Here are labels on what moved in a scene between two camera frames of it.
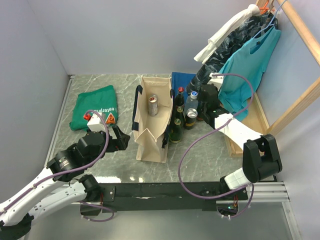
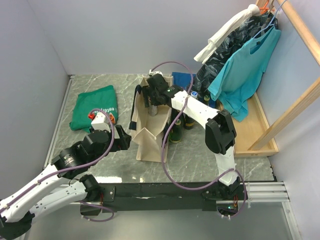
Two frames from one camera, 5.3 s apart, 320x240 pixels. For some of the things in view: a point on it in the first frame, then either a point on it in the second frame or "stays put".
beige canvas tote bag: [151, 134] stays put
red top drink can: [153, 105] stays put
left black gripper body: [116, 143] stays put
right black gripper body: [199, 98] to [147, 92]
